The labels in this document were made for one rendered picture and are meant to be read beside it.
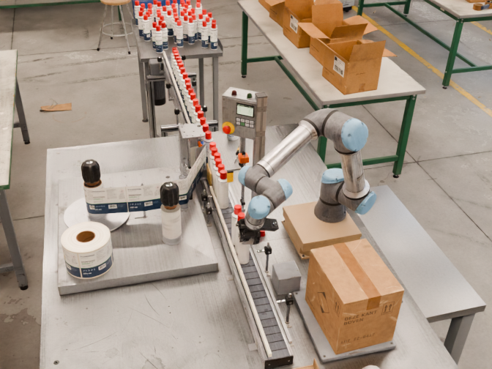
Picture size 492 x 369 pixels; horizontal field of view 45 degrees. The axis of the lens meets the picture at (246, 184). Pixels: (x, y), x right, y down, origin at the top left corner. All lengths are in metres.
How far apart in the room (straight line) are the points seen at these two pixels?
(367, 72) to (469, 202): 1.29
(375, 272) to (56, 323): 1.25
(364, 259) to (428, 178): 2.70
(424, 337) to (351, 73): 2.23
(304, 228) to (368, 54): 1.81
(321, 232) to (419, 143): 2.82
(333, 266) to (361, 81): 2.24
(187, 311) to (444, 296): 1.08
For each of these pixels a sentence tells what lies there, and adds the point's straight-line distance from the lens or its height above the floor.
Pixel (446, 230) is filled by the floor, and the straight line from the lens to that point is 4.46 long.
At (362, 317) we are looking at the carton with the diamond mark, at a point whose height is 1.03.
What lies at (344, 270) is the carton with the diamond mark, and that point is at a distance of 2.27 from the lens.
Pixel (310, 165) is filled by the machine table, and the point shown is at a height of 0.83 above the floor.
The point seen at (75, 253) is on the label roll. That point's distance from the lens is 2.52.
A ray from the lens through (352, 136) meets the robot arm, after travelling 2.31.
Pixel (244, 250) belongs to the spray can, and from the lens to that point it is 2.55.
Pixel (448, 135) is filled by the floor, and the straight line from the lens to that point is 5.64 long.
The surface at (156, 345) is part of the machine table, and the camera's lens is 2.38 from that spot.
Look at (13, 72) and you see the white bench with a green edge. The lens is 4.70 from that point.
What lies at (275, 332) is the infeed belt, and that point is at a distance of 2.35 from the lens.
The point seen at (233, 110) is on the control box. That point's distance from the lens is 2.62.
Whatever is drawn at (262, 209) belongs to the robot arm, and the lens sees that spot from 2.11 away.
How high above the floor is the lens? 2.64
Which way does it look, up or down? 35 degrees down
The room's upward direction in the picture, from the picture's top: 2 degrees clockwise
